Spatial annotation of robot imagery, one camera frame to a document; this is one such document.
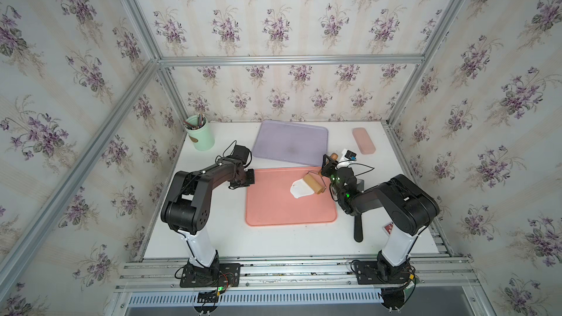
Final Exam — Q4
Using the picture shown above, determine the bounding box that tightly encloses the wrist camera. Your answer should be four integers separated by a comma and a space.
337, 149, 357, 168
230, 144, 252, 166

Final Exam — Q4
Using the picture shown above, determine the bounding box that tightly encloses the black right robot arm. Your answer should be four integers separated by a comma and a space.
320, 154, 441, 280

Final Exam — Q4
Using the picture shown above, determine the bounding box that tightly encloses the wooden dough roller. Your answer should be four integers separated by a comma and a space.
303, 153, 339, 195

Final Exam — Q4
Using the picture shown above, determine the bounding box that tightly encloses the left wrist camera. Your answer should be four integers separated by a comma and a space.
230, 144, 252, 166

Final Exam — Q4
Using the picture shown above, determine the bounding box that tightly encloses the red card packet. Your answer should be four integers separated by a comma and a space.
383, 222, 394, 236

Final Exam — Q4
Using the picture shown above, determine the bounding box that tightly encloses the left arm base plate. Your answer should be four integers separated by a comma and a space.
175, 263, 241, 290

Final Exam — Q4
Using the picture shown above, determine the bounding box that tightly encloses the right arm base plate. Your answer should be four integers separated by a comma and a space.
351, 260, 414, 286

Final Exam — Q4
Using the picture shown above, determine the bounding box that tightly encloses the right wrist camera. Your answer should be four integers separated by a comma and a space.
337, 149, 357, 168

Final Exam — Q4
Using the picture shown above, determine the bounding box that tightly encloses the green utensil cup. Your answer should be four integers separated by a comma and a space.
183, 114, 215, 152

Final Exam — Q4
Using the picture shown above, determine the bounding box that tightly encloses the white dough piece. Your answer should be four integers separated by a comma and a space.
290, 178, 316, 198

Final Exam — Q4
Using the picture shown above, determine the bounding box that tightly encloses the pink rectangular case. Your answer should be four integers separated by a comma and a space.
352, 127, 376, 155

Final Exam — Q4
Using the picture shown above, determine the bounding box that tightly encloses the pink plastic tray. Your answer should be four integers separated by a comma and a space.
245, 167, 337, 227

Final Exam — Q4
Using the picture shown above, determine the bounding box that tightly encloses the black handled metal scraper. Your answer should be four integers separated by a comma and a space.
354, 179, 364, 243

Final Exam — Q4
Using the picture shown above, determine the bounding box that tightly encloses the purple plastic tray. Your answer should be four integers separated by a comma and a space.
252, 121, 329, 167

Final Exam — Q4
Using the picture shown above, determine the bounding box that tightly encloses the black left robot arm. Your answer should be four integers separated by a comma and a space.
160, 155, 255, 270

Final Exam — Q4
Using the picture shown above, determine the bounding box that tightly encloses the aluminium frame rail front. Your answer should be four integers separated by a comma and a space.
116, 254, 480, 292

